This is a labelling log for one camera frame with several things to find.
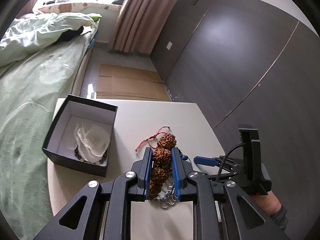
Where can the pink curtain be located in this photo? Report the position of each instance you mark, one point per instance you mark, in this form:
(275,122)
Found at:
(32,5)
(140,17)

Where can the bright green cloth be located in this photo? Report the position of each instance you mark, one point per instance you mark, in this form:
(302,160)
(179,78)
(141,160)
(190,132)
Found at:
(96,18)

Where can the light green duvet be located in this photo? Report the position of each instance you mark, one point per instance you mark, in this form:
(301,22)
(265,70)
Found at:
(37,30)

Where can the bed with green sheet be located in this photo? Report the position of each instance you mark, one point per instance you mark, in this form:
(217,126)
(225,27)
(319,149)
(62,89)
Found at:
(25,92)

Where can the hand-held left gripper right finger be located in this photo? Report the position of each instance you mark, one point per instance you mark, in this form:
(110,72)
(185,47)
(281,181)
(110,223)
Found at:
(176,172)

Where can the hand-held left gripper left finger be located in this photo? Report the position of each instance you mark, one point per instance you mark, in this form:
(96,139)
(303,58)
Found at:
(147,170)

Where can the white low table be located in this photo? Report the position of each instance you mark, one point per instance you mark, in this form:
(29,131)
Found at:
(150,115)

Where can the printed white cushion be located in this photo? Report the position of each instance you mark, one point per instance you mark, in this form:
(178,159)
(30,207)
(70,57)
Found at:
(75,6)

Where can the person's right forearm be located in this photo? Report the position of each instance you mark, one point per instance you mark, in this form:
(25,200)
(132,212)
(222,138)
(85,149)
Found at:
(267,202)

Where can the flattened cardboard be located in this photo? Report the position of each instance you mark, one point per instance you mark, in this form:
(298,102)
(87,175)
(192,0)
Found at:
(125,82)

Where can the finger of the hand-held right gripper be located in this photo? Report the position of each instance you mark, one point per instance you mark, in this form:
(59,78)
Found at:
(203,160)

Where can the white mesh pouch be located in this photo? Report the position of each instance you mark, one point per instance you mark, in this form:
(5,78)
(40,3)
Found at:
(95,137)

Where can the white wall socket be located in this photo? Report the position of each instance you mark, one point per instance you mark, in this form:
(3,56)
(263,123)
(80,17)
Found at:
(169,45)

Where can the black jewelry box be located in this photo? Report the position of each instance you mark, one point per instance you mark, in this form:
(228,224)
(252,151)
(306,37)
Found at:
(75,163)

